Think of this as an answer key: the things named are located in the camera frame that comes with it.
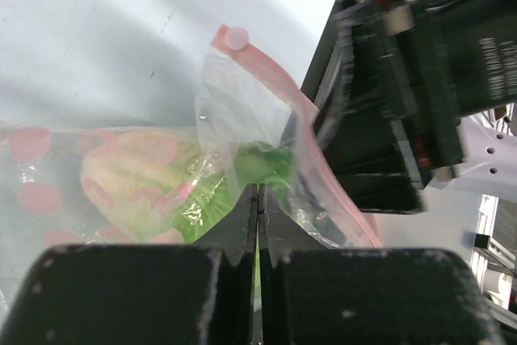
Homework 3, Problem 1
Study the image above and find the clear zip top bag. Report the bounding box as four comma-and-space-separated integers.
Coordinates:
1, 26, 381, 313

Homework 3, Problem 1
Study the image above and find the green fake lettuce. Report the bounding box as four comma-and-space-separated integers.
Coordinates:
81, 128, 294, 242

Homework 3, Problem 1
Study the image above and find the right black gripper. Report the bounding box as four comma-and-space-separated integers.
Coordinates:
314, 0, 516, 213

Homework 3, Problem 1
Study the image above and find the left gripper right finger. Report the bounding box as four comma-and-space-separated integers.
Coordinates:
258, 185, 505, 344

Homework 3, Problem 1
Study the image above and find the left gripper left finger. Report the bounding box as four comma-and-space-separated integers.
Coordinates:
1, 184, 258, 344

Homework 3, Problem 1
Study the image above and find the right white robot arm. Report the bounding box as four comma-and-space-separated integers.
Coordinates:
312, 0, 516, 213

